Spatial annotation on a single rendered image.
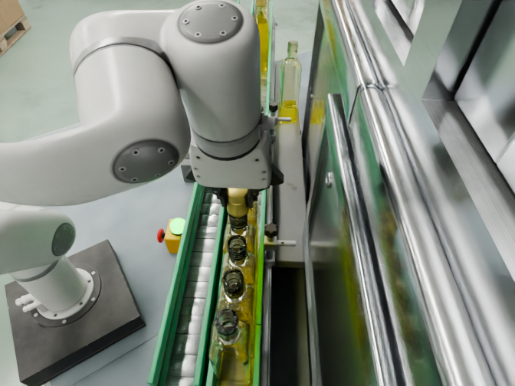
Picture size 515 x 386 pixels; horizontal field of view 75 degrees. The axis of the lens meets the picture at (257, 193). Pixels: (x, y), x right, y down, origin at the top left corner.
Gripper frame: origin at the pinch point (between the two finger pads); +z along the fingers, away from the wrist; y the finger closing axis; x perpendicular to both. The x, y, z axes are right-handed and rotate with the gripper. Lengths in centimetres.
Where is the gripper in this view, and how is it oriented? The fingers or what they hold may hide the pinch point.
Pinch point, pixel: (237, 193)
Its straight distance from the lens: 50.5
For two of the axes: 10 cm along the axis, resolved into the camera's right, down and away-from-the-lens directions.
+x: -0.6, 8.9, -4.5
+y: -10.0, -0.5, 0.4
